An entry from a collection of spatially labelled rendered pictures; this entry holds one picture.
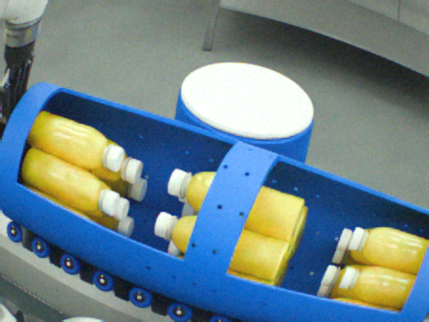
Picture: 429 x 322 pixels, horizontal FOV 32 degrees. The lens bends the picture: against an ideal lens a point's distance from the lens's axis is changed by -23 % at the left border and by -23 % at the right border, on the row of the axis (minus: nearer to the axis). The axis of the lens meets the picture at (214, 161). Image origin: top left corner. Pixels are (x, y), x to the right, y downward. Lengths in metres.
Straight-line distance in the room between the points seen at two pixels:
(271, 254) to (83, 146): 0.35
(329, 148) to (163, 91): 0.73
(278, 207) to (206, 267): 0.15
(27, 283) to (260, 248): 0.53
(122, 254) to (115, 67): 2.63
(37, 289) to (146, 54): 2.60
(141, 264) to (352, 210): 0.39
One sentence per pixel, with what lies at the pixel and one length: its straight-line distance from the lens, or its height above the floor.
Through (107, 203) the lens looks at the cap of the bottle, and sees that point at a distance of 1.44.
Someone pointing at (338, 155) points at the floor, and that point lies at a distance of 3.65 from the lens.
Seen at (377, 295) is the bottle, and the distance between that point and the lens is 1.37.
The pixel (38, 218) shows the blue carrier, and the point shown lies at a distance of 1.45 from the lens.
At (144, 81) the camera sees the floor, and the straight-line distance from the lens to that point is 3.87.
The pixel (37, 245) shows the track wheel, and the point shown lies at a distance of 1.56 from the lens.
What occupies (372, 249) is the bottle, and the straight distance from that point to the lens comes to 1.38.
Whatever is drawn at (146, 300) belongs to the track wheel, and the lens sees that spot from 1.49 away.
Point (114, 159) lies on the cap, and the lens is 1.45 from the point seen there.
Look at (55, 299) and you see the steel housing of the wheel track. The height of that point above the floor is 0.85.
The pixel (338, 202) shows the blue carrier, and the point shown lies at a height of 1.12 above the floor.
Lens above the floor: 2.04
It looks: 36 degrees down
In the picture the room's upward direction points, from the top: 10 degrees clockwise
